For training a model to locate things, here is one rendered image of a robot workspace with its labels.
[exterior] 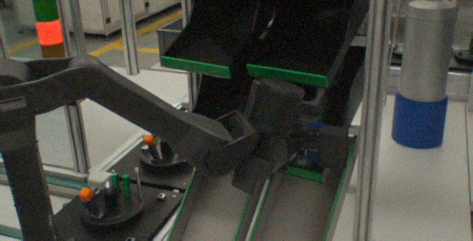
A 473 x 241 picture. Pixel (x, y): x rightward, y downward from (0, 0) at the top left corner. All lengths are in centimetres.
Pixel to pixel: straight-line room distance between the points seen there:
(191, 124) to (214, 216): 41
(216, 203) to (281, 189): 13
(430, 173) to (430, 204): 16
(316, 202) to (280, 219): 7
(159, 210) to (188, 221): 16
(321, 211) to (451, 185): 64
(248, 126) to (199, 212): 40
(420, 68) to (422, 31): 11
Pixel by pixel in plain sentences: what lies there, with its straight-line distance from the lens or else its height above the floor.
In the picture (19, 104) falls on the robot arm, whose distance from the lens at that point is 57.
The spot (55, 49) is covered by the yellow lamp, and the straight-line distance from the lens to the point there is 123.
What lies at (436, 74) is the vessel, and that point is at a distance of 162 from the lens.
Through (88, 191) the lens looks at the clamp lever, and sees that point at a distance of 109.
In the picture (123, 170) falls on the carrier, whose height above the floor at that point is 97.
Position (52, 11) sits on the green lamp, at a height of 138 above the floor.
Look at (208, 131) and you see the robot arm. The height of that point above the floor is 135.
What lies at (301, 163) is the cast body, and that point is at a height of 122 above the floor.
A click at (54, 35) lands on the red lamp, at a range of 123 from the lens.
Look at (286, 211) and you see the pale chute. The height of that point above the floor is 107.
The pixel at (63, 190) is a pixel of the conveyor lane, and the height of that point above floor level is 93.
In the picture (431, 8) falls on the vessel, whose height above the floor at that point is 129.
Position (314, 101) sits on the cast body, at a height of 129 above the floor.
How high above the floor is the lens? 162
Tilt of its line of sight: 23 degrees down
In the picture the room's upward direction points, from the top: 2 degrees counter-clockwise
